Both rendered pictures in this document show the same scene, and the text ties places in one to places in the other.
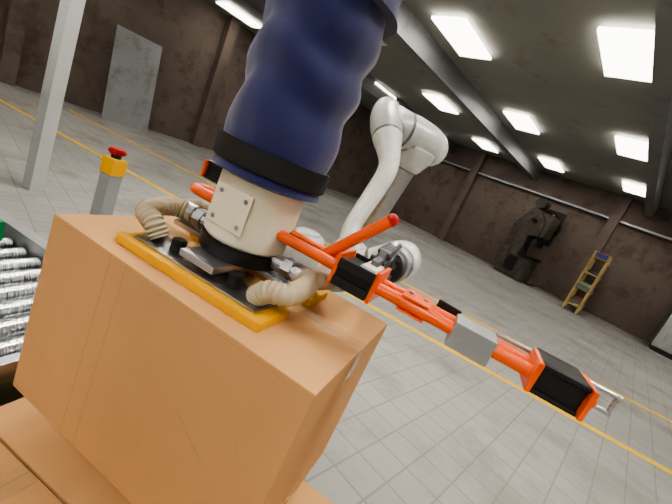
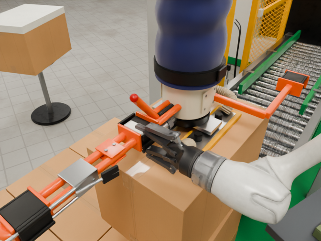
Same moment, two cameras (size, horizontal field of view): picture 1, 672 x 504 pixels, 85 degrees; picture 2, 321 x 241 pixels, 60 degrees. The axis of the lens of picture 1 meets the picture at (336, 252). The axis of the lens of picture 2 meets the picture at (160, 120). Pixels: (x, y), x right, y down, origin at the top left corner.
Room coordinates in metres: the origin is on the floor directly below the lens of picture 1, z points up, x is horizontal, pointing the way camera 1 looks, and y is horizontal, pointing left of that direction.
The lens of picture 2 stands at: (0.93, -0.62, 1.67)
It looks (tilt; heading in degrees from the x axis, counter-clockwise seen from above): 36 degrees down; 111
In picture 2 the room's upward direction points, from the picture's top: straight up
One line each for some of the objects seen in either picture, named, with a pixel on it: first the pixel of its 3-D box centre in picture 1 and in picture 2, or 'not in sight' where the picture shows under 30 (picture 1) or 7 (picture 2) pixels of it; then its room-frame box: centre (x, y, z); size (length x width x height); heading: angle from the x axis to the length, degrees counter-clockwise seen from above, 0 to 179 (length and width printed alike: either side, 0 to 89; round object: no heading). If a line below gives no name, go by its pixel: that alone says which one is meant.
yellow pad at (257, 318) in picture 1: (204, 268); not in sight; (0.63, 0.21, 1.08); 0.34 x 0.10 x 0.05; 73
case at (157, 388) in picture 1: (210, 352); (184, 166); (0.73, 0.17, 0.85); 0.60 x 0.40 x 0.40; 71
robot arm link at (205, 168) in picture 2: (393, 264); (208, 170); (0.87, -0.14, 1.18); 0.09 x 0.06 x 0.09; 73
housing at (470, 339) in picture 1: (470, 338); (79, 178); (0.59, -0.26, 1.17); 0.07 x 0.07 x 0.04; 73
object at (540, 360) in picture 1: (555, 382); (24, 214); (0.54, -0.39, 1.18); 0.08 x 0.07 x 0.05; 73
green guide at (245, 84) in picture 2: not in sight; (271, 55); (1.04, 2.13, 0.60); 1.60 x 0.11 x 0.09; 73
